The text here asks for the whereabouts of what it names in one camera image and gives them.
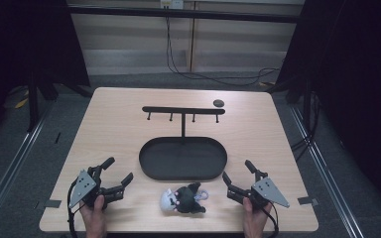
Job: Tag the black curtain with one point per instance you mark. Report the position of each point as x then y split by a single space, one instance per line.
357 82
20 43

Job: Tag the person's left hand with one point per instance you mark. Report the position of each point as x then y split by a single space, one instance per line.
94 216

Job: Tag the white wall socket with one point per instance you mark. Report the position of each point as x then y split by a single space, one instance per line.
172 3

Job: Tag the small black floor tape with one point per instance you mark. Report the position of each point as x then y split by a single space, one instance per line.
58 138

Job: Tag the person's right hand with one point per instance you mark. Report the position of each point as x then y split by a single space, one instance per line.
255 218

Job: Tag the black metal stand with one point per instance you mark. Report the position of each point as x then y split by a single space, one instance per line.
32 102
307 112

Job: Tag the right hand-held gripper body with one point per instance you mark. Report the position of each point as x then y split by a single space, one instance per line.
267 192

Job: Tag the small black round disc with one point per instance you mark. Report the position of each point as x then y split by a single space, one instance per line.
218 103

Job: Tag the grey tape piece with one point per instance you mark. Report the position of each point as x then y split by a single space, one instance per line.
307 200
53 203

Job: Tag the yellow floor marker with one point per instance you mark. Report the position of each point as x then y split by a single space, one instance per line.
21 103

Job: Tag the black horizontal bar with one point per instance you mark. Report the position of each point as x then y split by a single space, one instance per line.
185 14

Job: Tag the metal floor rail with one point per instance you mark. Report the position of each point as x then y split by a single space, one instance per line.
13 168
327 178

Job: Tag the black hook rack with tray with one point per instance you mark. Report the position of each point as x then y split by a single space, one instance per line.
182 159

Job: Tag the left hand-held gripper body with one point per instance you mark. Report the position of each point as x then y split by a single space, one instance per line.
83 187

